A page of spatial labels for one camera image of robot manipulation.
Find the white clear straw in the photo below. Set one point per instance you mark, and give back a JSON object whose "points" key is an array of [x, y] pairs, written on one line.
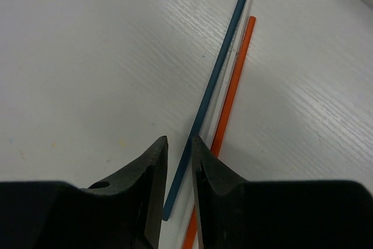
{"points": [[211, 120]]}

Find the orange straight straw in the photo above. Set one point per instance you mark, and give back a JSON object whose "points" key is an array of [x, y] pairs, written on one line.
{"points": [[192, 229]]}

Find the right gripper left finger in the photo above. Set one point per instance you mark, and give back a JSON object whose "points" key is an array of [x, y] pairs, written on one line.
{"points": [[123, 210]]}

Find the blue straw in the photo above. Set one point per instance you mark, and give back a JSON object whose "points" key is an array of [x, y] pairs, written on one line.
{"points": [[202, 110]]}

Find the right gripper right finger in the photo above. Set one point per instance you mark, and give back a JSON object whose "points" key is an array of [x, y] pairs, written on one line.
{"points": [[232, 212]]}

